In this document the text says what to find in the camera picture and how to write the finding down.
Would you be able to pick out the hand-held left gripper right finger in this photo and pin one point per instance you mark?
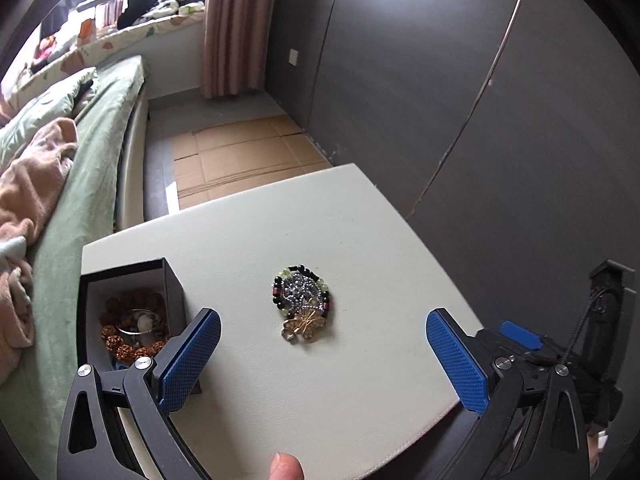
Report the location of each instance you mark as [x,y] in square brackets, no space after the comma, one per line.
[457,360]

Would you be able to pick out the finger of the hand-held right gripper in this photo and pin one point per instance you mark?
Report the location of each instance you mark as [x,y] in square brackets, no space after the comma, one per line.
[520,334]
[492,342]

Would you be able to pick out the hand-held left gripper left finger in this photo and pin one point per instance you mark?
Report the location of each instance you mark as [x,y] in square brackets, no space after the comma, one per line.
[190,360]

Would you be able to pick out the white fabric flower ornament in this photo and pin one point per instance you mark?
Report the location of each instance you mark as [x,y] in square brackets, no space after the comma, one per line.
[146,321]

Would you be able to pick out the silver bangle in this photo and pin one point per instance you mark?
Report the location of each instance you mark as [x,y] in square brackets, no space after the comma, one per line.
[125,331]

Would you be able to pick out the black jewelry box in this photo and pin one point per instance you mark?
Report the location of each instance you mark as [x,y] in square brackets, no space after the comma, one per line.
[172,285]

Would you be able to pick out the gold bow brooch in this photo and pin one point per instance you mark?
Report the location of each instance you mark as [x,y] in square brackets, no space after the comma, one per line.
[300,327]

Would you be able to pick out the silver rhinestone ornament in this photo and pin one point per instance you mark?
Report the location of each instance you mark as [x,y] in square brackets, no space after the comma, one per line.
[297,287]

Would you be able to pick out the pile of beaded jewellery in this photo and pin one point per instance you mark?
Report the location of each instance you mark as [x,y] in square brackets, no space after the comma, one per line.
[320,276]

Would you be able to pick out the person's left hand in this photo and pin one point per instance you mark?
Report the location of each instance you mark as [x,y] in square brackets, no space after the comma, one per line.
[285,467]

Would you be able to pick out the bed with green sheet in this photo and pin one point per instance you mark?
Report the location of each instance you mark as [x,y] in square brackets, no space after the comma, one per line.
[85,210]

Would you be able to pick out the flattened cardboard sheet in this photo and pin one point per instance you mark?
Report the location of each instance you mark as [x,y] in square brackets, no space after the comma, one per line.
[240,155]

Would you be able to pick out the pink fleece blanket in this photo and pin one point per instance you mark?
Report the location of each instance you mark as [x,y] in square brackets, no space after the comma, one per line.
[30,180]

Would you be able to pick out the dark grey wardrobe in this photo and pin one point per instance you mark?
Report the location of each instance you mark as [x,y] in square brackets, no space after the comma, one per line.
[450,85]

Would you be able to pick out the pale green pillow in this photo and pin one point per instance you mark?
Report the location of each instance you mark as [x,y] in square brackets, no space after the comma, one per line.
[40,110]

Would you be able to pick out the patterned window seat cushion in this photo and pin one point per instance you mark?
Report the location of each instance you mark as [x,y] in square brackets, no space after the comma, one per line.
[125,40]

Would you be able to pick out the pink curtain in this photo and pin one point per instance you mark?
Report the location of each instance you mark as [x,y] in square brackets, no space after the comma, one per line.
[240,30]

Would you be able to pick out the pile of colourful toys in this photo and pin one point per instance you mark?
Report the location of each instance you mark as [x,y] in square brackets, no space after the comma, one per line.
[42,52]

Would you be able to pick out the light green tissue box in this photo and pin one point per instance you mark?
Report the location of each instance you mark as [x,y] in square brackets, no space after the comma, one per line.
[192,8]

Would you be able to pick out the white crumpled cloth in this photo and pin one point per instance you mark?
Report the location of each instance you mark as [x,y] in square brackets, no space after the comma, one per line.
[165,9]

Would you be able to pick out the black bag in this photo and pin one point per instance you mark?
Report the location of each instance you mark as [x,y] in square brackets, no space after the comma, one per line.
[142,2]

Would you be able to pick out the small white folding table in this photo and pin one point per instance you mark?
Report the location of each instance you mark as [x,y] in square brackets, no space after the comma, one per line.
[107,5]

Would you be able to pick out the white wall socket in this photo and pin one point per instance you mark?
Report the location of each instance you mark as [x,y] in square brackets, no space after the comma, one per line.
[294,57]

